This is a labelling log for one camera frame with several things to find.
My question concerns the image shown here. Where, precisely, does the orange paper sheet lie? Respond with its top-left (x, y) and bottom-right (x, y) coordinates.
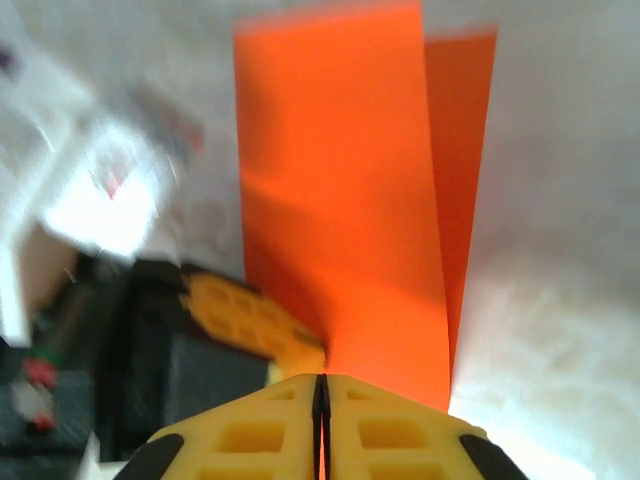
top-left (231, 0), bottom-right (500, 480)

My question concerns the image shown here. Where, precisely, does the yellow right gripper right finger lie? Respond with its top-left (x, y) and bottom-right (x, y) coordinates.
top-left (322, 374), bottom-right (527, 480)

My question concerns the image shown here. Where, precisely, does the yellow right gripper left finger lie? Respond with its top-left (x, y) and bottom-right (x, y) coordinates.
top-left (117, 373), bottom-right (322, 480)

